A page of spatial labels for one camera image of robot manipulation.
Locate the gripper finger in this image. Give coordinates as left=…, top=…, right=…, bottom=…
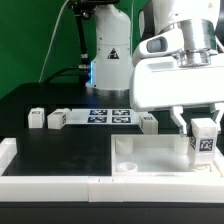
left=210, top=102, right=224, bottom=131
left=170, top=106, right=187, bottom=136

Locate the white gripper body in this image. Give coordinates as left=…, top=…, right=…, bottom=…
left=129, top=55, right=224, bottom=112

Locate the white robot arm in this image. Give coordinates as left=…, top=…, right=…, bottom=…
left=86, top=0, right=224, bottom=135

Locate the white sheet with markers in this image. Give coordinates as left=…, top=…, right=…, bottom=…
left=67, top=109, right=139, bottom=125

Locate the white U-shaped obstacle fence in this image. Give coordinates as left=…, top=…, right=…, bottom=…
left=0, top=138, right=224, bottom=203

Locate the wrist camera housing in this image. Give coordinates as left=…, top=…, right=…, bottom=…
left=132, top=35, right=184, bottom=66

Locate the black cable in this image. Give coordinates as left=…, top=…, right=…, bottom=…
left=43, top=64, right=92, bottom=84

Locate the black camera stand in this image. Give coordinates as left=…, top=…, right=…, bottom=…
left=67, top=0, right=120, bottom=64

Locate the white cable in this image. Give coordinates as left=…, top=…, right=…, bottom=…
left=38, top=0, right=72, bottom=84

